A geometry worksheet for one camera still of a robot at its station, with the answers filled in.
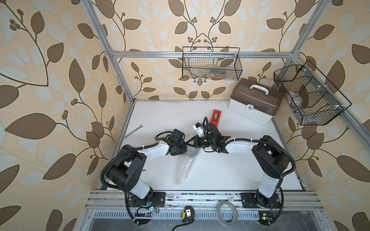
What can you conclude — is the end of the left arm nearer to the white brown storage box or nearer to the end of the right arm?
the end of the right arm

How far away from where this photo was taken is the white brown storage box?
939 mm

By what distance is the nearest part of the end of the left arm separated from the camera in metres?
0.68

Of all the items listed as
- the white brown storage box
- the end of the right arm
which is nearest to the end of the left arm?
the end of the right arm

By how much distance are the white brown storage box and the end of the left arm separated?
1.60 ft
